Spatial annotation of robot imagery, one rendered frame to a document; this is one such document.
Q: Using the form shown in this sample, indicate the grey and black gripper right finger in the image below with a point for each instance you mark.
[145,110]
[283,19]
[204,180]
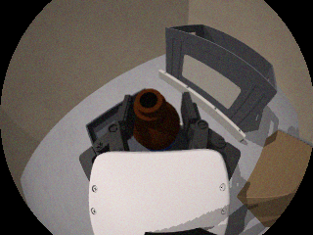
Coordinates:
[204,137]

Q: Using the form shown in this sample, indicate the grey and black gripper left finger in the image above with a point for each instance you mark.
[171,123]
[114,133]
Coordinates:
[114,140]

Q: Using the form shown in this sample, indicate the brown bottle with blue label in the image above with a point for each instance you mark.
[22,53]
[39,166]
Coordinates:
[157,122]

